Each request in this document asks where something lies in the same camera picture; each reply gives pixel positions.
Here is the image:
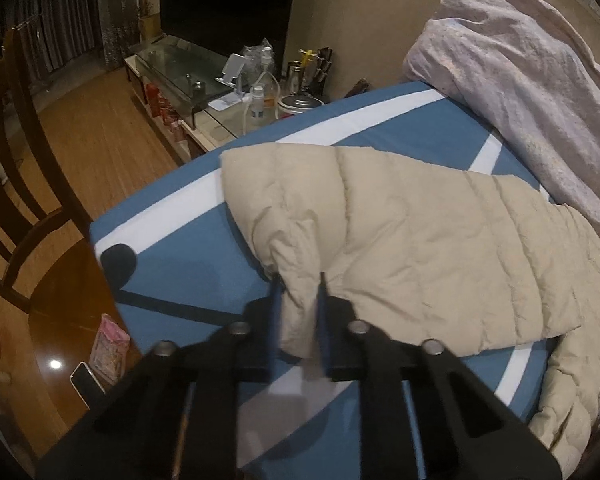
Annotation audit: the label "black television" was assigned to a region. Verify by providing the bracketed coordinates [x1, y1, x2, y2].
[159, 0, 299, 61]

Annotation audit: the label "lilac floral duvet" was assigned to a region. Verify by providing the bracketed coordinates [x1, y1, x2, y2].
[402, 0, 600, 296]

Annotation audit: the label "white phone stand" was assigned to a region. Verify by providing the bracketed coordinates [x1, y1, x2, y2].
[214, 53, 247, 92]

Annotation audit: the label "round lidded pot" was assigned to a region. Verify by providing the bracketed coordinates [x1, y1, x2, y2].
[278, 94, 326, 120]

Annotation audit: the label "grey curtain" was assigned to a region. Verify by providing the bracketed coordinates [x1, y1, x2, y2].
[0, 0, 147, 82]

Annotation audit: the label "clear plastic bottles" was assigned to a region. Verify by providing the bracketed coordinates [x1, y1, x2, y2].
[250, 85, 267, 126]

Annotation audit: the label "pink snack packet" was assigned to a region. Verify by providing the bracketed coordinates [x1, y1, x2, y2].
[89, 313, 131, 387]

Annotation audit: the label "black knife block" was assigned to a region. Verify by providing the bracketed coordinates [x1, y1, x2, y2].
[302, 47, 336, 99]

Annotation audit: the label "clear plastic bag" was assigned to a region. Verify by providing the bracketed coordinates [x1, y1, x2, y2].
[240, 37, 276, 70]

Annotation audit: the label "glass riser shelf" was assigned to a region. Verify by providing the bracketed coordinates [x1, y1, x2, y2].
[129, 35, 238, 127]

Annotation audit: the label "blue white striped bed sheet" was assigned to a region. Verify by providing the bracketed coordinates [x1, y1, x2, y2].
[89, 80, 561, 480]

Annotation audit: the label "red packets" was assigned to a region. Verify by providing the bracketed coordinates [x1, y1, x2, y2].
[145, 82, 186, 142]

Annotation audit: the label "smartphone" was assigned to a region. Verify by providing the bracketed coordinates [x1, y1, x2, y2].
[70, 361, 106, 408]

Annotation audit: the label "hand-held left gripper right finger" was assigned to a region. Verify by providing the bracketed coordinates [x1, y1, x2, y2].
[316, 271, 563, 480]

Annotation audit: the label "beige puffer jacket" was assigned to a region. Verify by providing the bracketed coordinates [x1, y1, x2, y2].
[220, 142, 600, 471]

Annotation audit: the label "clear spray bottle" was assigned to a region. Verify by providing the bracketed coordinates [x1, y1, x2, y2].
[257, 46, 277, 82]

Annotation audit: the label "metal cup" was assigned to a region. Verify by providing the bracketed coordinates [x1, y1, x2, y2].
[286, 60, 304, 94]

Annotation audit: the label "dark wooden chair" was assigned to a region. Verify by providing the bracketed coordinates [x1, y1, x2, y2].
[0, 25, 95, 311]

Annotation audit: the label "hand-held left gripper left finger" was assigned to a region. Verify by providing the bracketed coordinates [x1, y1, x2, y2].
[35, 280, 286, 480]

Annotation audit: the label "low TV cabinet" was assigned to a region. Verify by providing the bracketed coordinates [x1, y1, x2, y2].
[124, 55, 281, 166]

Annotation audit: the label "glossy wooden table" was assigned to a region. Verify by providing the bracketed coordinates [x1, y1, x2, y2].
[0, 237, 143, 461]

